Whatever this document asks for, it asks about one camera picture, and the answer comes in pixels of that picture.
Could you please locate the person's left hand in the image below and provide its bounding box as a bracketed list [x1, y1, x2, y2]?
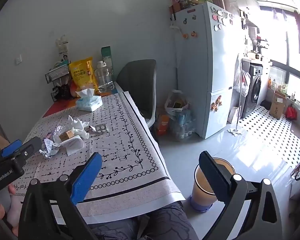
[0, 184, 24, 237]

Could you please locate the black and white printed tablecloth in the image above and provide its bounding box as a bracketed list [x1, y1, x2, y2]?
[9, 90, 186, 224]

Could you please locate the red bag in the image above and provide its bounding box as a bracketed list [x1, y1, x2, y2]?
[285, 105, 298, 120]

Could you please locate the hanging plastic bag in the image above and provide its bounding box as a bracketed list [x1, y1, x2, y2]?
[233, 69, 251, 97]

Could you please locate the red peach-shaped vase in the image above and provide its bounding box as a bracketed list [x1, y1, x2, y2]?
[69, 80, 78, 98]

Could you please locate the white refrigerator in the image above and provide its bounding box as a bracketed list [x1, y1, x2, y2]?
[174, 1, 245, 140]

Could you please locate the brown cardboard box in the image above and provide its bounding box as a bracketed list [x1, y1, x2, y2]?
[269, 90, 287, 120]

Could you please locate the black wire rack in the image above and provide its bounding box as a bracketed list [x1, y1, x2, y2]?
[45, 62, 73, 103]

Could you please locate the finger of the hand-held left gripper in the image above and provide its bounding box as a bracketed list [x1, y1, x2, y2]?
[16, 137, 43, 157]
[1, 140, 23, 158]

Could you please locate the grey chair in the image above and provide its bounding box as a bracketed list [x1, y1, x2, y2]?
[116, 59, 157, 128]

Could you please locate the white bottle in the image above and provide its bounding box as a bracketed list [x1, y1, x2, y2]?
[55, 35, 70, 64]

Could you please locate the clear plastic bottle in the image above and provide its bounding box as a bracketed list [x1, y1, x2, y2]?
[94, 61, 115, 93]

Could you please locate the orange trash bin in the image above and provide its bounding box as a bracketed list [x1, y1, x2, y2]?
[189, 157, 236, 212]

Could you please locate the silver blister pack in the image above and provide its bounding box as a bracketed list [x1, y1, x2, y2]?
[89, 124, 108, 137]

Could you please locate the pack of water bottles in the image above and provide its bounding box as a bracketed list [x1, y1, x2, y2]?
[170, 109, 196, 140]

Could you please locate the yellow snack bag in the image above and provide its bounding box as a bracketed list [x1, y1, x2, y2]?
[69, 57, 100, 95]

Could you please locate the person's patterned trouser leg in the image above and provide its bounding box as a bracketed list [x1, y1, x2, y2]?
[87, 201, 199, 240]

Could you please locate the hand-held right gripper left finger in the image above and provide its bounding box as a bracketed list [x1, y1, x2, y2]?
[18, 152, 103, 240]

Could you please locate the blue soft tissue pack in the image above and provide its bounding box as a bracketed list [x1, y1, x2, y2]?
[76, 89, 103, 112]

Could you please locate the foil wrapper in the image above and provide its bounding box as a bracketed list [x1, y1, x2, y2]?
[39, 139, 59, 158]

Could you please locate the small cardboard box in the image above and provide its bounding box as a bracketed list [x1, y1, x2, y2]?
[59, 130, 75, 142]

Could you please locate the red and orange table mat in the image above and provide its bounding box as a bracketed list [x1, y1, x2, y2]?
[42, 92, 115, 118]

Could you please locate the white tissue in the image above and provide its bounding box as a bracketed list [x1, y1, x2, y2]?
[66, 115, 91, 140]

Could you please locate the grey washing machine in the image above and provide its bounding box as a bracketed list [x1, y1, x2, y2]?
[248, 64, 270, 105]

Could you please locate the orange box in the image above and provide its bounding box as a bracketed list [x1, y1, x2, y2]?
[157, 114, 171, 136]

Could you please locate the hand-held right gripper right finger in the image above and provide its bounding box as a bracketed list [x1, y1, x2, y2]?
[198, 151, 284, 240]

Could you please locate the small tissue packet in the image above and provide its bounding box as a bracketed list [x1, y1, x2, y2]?
[56, 135, 84, 156]

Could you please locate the green and white box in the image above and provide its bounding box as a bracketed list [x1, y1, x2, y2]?
[101, 46, 114, 77]

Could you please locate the dark cloth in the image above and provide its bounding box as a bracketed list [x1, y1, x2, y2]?
[51, 84, 70, 102]

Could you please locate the white plastic bag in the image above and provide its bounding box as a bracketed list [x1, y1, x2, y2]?
[164, 89, 191, 115]

